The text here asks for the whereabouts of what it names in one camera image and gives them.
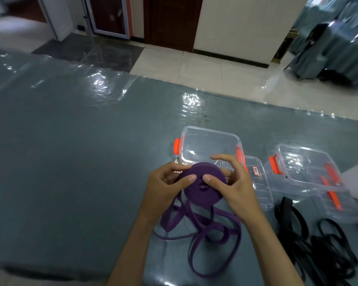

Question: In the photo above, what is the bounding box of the clear plastic storage box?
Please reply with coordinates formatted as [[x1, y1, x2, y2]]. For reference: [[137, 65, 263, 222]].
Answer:
[[173, 126, 247, 176], [268, 143, 350, 197]]

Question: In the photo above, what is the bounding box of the narrow black resistance band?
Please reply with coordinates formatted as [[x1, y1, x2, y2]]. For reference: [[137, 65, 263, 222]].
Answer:
[[311, 218, 358, 280]]

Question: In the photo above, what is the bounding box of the white framed glass door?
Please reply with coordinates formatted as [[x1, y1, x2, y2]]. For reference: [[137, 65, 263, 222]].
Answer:
[[83, 0, 133, 40]]

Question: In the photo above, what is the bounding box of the clear lid orange handle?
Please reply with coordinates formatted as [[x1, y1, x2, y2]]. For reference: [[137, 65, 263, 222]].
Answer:
[[315, 187, 358, 224], [244, 156, 274, 212]]

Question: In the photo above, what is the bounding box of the teal felt table cover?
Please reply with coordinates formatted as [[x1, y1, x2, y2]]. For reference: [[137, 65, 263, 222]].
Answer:
[[0, 49, 358, 286]]

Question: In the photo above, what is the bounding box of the dark brown wooden door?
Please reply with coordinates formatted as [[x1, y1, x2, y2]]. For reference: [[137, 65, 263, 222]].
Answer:
[[143, 0, 204, 53]]

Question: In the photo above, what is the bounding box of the narrow white door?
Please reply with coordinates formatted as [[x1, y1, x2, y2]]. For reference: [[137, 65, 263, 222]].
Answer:
[[37, 0, 75, 42]]

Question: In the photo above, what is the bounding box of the purple resistance band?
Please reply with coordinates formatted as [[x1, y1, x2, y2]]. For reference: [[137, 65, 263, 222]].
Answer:
[[153, 202, 242, 279]]

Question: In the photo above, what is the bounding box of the person's right hand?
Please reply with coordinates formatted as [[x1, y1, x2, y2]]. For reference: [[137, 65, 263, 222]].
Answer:
[[202, 154, 268, 225]]

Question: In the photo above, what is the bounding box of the person's left hand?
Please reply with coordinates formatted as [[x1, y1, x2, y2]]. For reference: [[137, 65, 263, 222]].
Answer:
[[140, 162, 197, 225]]

